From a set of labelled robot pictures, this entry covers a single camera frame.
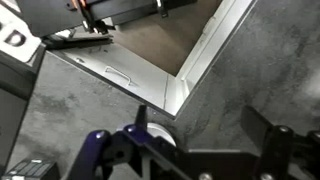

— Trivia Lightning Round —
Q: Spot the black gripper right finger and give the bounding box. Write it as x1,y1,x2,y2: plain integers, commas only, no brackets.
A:
240,106,273,150

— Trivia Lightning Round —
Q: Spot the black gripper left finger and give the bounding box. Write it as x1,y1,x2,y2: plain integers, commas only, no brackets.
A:
135,105,147,130

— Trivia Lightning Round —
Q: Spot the white ceramic bowl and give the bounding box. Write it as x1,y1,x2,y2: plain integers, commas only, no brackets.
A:
116,122,177,148

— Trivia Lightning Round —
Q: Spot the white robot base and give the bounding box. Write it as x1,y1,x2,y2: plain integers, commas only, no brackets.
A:
0,0,41,63

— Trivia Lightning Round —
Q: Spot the black clamp with orange handles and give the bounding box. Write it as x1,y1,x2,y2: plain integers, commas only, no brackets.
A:
43,0,171,51

